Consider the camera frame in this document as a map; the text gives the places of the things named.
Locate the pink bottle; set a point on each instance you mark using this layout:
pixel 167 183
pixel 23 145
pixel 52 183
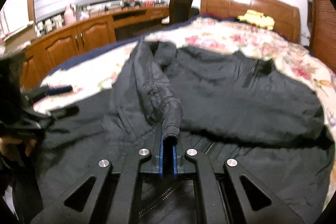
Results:
pixel 69 15

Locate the dark wooden chair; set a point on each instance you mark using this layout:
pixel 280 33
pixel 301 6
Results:
pixel 179 11

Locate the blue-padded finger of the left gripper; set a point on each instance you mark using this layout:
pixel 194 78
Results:
pixel 57 89
pixel 60 113

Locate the wooden louvered wardrobe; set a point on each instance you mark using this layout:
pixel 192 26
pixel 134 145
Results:
pixel 322 39

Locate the floral bed blanket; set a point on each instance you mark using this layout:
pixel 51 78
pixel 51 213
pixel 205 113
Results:
pixel 249 40

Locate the wooden desk cabinet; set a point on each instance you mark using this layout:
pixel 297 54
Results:
pixel 49 51

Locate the person left hand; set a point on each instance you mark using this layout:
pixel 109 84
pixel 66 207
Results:
pixel 13 148

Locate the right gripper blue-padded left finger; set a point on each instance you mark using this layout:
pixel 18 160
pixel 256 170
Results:
pixel 109 192

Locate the red basket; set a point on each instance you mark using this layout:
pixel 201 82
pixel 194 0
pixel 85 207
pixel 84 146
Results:
pixel 149 3

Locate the yellow plush toy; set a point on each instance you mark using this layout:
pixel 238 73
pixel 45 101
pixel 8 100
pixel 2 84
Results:
pixel 258 19

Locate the wooden bed headboard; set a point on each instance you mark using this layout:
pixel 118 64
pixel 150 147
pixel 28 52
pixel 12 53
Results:
pixel 287 18

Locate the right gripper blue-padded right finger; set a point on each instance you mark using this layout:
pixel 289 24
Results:
pixel 226 192

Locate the black zip jacket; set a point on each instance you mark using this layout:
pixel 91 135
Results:
pixel 184 135

